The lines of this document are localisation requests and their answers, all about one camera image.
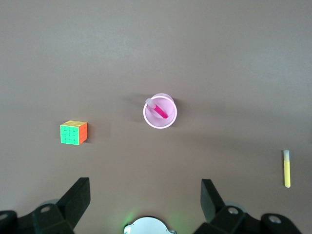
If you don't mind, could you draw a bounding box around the colourful puzzle cube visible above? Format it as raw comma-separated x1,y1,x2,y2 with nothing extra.
59,119,88,146

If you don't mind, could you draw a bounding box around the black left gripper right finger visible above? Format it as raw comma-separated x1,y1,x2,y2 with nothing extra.
194,179,303,234

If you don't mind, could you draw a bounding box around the brown table cloth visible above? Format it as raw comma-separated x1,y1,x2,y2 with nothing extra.
0,0,312,234

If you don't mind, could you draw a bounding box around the yellow marker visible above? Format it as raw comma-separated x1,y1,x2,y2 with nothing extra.
283,149,292,188

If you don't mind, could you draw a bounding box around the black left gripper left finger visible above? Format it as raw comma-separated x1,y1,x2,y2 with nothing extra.
0,177,91,234

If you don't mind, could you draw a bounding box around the pink marker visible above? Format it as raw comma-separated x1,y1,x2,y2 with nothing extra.
145,97,169,119

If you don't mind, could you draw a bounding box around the pink mesh cup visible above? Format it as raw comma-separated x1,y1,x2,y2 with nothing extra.
142,92,178,130

